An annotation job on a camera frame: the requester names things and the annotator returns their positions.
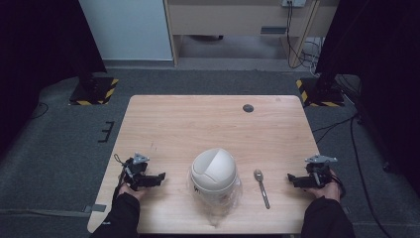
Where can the grey power socket box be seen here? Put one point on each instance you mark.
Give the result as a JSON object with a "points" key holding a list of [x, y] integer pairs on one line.
{"points": [[293, 2]]}

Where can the grey tape strip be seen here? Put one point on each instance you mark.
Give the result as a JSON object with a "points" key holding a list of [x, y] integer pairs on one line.
{"points": [[95, 208]]}

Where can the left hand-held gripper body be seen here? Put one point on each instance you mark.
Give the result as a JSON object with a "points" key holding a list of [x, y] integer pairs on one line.
{"points": [[136, 172]]}

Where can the white panel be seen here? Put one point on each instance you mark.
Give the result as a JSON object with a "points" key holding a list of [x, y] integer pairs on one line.
{"points": [[125, 29]]}

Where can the light wooden desk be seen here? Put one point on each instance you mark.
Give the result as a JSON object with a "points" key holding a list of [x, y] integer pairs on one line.
{"points": [[231, 20]]}

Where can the dark curtain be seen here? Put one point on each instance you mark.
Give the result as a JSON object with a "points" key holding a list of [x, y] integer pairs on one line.
{"points": [[379, 82], [39, 66]]}

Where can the person's right hand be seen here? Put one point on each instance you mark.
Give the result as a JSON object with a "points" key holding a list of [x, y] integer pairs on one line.
{"points": [[327, 191]]}

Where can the dark round table grommet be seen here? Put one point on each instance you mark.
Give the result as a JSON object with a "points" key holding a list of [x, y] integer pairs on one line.
{"points": [[248, 108]]}

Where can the black stand with striped base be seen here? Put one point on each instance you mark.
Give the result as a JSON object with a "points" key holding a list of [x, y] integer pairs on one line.
{"points": [[322, 92], [94, 89]]}

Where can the person's left hand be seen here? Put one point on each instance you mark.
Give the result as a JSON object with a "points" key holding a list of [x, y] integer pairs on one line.
{"points": [[129, 191]]}

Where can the metal spoon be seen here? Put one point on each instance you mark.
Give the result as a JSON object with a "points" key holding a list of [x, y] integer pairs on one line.
{"points": [[262, 190]]}

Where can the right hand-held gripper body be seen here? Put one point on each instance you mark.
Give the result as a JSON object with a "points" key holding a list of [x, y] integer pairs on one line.
{"points": [[318, 172]]}

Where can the clear plastic bag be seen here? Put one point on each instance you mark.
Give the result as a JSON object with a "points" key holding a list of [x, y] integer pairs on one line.
{"points": [[216, 206]]}

